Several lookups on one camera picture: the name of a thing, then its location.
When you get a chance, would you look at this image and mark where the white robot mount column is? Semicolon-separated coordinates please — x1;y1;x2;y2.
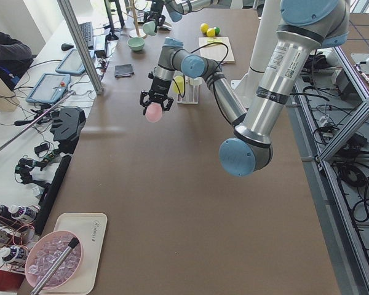
230;0;281;108

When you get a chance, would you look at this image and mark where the black keyboard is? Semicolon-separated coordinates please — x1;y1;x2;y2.
79;22;94;49

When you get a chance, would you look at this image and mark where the seated person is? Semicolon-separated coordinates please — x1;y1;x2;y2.
0;32;34;90

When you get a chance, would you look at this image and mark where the green bowl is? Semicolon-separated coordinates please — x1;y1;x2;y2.
127;37;145;52

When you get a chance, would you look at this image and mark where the green plastic cup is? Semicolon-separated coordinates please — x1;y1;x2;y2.
143;20;157;36

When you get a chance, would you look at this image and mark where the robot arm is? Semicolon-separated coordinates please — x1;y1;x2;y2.
143;0;218;23
140;1;350;176

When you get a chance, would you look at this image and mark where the yellow plastic cup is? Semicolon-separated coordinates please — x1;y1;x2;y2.
173;76;185;95

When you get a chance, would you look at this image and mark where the black computer mouse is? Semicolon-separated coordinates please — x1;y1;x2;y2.
61;43;74;52

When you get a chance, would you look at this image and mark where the pink plastic cup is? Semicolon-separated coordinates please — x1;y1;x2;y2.
145;103;163;123

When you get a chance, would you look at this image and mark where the yellow lemon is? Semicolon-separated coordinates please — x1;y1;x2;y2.
206;28;216;37
200;23;209;34

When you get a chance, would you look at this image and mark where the metal rod tool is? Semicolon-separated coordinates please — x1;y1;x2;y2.
30;237;79;295

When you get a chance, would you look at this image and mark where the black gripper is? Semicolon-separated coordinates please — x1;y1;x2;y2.
143;1;165;22
140;76;173;115

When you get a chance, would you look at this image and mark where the aluminium frame post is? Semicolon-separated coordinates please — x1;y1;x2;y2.
57;0;103;95

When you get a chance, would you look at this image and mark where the blue teach pendant far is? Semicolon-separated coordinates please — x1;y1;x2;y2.
55;49;85;76

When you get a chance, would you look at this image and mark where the wooden cutting board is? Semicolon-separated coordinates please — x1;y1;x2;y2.
198;36;235;63

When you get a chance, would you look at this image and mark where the cream plastic tray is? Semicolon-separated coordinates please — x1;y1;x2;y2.
41;213;108;294

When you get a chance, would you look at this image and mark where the wooden mug tree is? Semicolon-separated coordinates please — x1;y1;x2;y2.
125;0;147;39

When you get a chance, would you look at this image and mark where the blue teach pendant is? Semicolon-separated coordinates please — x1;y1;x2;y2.
26;73;71;104
55;49;85;76

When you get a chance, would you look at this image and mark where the grey folded cloth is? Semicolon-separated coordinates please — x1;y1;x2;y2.
114;64;134;77

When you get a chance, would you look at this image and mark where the metal scoop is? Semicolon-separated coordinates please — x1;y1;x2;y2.
157;22;172;31

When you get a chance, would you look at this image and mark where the pink bowl with ice cubes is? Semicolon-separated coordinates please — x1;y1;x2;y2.
25;230;83;290

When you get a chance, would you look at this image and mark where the cream plastic cup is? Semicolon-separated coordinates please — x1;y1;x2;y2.
189;77;202;86

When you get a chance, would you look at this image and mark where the white wire cup holder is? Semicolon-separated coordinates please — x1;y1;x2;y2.
177;75;201;104

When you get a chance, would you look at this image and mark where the blue teach pendant near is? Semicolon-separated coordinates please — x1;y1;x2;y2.
26;73;71;104

